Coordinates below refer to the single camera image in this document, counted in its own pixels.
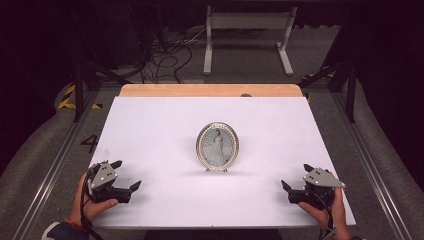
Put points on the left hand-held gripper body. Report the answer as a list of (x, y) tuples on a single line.
[(104, 175)]

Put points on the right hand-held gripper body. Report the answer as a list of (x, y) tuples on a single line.
[(318, 190)]

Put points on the oval silver photo frame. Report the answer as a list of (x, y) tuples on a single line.
[(217, 148)]

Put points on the person's right hand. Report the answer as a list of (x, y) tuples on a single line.
[(328, 216)]

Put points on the person's left hand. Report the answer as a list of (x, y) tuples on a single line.
[(90, 210)]

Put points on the yellow black floor tape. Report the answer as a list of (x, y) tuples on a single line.
[(315, 75), (68, 100)]

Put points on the black metal stand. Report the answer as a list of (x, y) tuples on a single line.
[(78, 93), (350, 93)]

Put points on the wooden table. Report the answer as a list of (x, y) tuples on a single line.
[(206, 90)]

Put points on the aluminium floor rail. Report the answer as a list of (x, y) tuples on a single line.
[(57, 166), (370, 166)]

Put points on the white metal table frame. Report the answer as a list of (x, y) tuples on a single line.
[(248, 20)]

